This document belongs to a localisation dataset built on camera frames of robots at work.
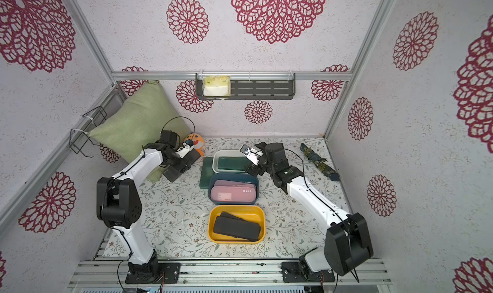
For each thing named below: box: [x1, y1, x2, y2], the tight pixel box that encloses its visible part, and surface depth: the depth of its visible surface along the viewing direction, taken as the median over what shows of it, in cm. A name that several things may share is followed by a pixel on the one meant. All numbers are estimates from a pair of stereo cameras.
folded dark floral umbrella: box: [299, 142, 341, 182], surface depth 108 cm
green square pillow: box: [87, 80, 191, 184], surface depth 86 cm
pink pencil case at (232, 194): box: [210, 186, 257, 203], surface depth 92 cm
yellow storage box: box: [207, 204, 266, 245], surface depth 83 cm
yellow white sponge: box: [202, 75, 231, 98], surface depth 92 cm
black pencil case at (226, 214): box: [220, 211, 248, 222], surface depth 89 cm
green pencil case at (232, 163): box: [217, 156, 251, 171], surface depth 109 cm
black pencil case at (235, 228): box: [213, 215, 262, 241], surface depth 83 cm
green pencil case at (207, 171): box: [199, 156, 216, 190], surface depth 105 cm
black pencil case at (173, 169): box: [163, 159, 197, 183], surface depth 88 cm
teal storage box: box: [207, 172, 260, 206], surface depth 93 cm
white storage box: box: [212, 149, 248, 174], surface depth 108 cm
